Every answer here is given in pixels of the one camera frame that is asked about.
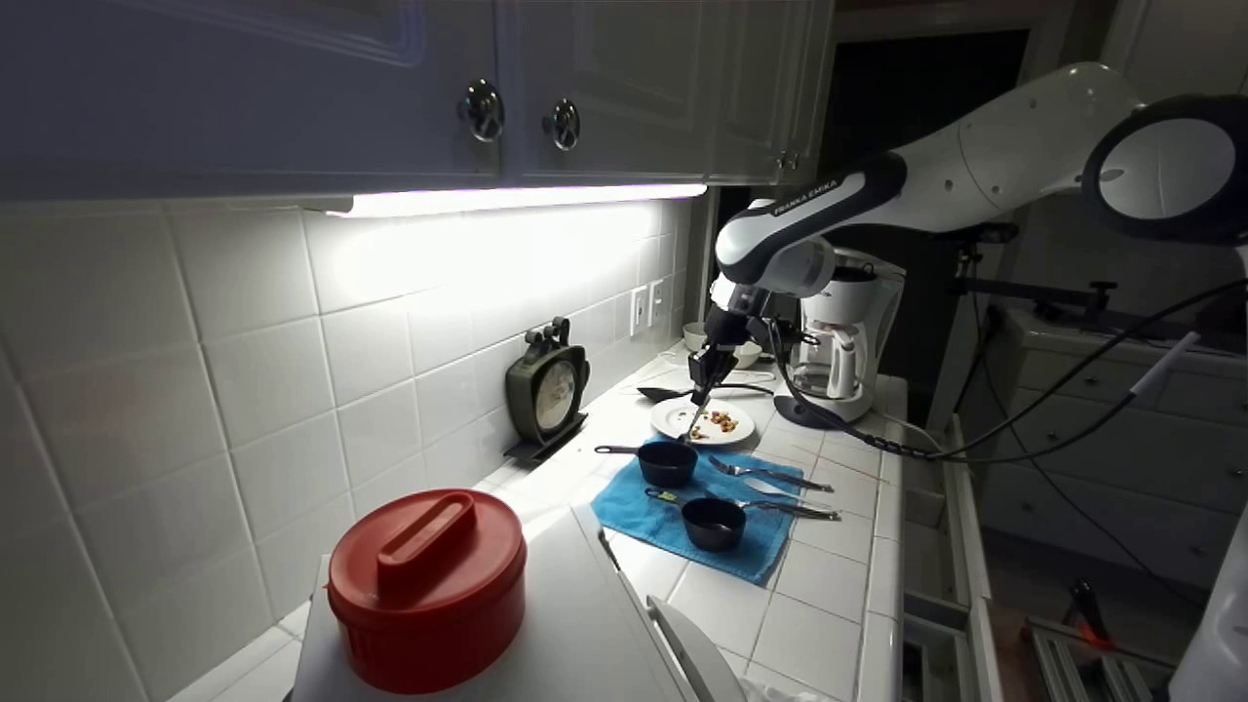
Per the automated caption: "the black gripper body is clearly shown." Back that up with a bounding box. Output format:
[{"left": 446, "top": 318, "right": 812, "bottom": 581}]
[{"left": 697, "top": 305, "right": 771, "bottom": 374}]

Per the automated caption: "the white plate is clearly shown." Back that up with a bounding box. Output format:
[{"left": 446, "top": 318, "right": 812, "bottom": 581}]
[{"left": 647, "top": 392, "right": 760, "bottom": 452}]

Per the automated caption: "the blue towel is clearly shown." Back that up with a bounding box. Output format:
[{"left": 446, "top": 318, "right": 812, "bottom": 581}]
[{"left": 590, "top": 445, "right": 812, "bottom": 592}]

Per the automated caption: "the glass coffee carafe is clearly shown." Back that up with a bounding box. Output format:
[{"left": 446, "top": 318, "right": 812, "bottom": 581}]
[{"left": 790, "top": 332, "right": 867, "bottom": 406}]

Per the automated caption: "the black measuring cup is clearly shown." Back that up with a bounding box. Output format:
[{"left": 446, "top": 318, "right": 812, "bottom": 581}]
[
  {"left": 593, "top": 438, "right": 702, "bottom": 496},
  {"left": 680, "top": 496, "right": 750, "bottom": 555}
]

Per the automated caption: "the white coffee maker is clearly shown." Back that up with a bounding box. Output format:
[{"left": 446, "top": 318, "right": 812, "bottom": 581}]
[{"left": 777, "top": 249, "right": 907, "bottom": 427}]

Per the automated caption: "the under cabinet light bar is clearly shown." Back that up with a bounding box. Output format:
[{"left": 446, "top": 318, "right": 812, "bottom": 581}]
[{"left": 317, "top": 179, "right": 712, "bottom": 223}]

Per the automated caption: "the metal cabinet knob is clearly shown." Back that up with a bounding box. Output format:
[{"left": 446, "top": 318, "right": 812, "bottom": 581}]
[
  {"left": 542, "top": 92, "right": 586, "bottom": 157},
  {"left": 461, "top": 74, "right": 508, "bottom": 149}
]

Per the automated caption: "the dark metal bar fixture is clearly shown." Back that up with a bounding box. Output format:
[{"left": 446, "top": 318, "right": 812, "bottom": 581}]
[{"left": 968, "top": 272, "right": 1123, "bottom": 327}]

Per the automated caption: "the white drawer cabinet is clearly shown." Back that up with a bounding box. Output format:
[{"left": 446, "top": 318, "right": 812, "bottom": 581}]
[{"left": 979, "top": 305, "right": 1248, "bottom": 588}]

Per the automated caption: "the white upper cabinet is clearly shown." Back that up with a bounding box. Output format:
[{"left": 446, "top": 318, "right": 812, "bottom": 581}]
[{"left": 0, "top": 0, "right": 812, "bottom": 206}]

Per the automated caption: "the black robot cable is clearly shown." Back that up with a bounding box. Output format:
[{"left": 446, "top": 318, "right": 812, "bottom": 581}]
[{"left": 771, "top": 278, "right": 1248, "bottom": 469}]

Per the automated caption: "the red handled tool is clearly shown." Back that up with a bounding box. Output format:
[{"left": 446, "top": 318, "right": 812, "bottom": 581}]
[{"left": 1059, "top": 581, "right": 1123, "bottom": 653}]

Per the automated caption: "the metal rail frame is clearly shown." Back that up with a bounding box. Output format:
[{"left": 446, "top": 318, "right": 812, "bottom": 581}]
[{"left": 1024, "top": 614, "right": 1173, "bottom": 702}]

